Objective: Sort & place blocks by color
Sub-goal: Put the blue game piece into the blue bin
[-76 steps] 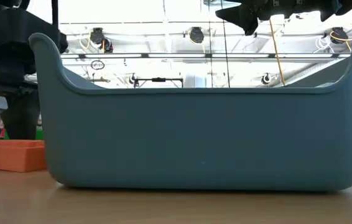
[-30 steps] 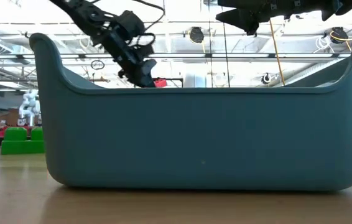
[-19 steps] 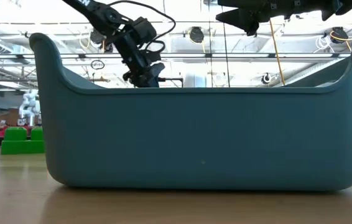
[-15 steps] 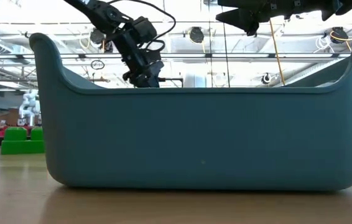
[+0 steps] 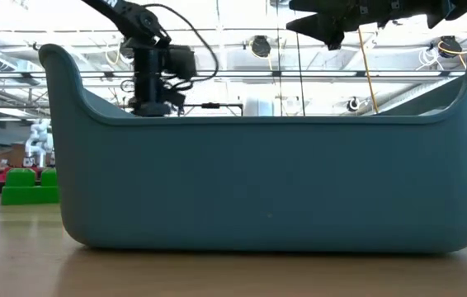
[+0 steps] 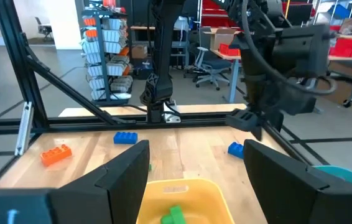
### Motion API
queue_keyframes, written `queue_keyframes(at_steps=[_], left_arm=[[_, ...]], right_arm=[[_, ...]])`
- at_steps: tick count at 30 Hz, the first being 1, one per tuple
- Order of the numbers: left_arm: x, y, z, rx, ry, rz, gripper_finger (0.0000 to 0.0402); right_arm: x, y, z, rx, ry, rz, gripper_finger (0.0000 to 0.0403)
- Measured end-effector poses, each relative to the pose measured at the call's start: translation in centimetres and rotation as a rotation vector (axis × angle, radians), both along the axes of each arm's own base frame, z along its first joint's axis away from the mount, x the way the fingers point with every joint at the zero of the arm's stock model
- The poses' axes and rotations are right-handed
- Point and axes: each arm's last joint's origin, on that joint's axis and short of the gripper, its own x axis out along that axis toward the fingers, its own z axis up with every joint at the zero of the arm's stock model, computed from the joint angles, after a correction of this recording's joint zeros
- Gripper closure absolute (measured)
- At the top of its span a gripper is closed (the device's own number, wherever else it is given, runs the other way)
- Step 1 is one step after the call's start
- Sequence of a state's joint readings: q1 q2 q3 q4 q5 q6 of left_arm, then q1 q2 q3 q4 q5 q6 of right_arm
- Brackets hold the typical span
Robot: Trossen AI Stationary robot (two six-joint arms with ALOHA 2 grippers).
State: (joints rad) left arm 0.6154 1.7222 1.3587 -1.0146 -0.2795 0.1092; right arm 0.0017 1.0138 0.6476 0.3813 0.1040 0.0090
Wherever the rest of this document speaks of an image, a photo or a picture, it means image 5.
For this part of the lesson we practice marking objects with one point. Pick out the green toy building block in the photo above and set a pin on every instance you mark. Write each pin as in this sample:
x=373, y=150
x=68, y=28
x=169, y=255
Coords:
x=27, y=191

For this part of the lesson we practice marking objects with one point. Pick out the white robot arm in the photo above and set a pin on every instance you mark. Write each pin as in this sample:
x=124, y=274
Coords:
x=39, y=140

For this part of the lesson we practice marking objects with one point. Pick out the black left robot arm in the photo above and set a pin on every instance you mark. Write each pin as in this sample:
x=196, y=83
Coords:
x=130, y=16

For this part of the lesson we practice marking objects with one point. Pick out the black metal stand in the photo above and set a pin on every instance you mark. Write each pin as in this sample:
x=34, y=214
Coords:
x=210, y=105

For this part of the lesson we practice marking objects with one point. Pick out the brown cardboard box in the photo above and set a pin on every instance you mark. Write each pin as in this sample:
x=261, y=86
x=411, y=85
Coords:
x=10, y=156

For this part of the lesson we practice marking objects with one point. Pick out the dark teal plastic bin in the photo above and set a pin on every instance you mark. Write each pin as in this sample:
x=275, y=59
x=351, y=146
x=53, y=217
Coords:
x=266, y=185

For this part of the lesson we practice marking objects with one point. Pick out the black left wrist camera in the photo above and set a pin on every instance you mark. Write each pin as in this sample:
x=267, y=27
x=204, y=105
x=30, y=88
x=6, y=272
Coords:
x=180, y=62

